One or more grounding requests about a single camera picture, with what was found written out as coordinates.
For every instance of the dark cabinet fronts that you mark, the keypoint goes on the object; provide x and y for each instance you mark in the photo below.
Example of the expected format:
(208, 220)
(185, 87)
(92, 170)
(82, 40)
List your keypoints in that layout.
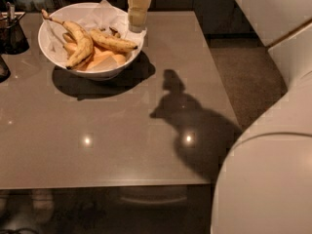
(216, 17)

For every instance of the dark object at left edge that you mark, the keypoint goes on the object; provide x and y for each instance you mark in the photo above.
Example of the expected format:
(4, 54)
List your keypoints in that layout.
(4, 70)

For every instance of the table drawer handle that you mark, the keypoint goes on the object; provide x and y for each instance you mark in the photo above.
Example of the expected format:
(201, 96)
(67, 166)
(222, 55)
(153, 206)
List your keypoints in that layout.
(153, 195)

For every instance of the long left yellow banana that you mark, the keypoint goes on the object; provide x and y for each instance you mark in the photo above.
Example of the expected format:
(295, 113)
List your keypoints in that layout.
(85, 44)

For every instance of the white paper bowl liner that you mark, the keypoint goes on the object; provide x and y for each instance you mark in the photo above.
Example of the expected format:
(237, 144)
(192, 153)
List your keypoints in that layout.
(104, 17)

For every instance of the orange bananas under pile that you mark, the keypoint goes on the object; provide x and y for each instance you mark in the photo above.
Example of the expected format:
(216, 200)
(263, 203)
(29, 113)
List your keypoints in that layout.
(100, 55)

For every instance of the spotted yellow banana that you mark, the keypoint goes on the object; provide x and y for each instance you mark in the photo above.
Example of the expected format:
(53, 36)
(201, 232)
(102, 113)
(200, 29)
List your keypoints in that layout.
(111, 42)

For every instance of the black mesh utensil holder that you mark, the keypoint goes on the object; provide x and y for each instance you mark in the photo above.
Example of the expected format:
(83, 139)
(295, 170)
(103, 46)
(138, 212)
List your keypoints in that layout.
(12, 38)

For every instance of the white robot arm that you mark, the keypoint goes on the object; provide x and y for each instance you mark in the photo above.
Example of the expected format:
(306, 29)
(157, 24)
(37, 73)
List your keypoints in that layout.
(265, 186)

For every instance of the white ceramic bowl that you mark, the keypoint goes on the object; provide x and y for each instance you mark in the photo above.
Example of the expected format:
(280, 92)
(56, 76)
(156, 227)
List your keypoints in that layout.
(61, 62)

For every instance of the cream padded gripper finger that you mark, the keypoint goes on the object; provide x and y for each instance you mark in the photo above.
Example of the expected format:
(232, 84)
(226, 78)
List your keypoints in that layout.
(137, 14)

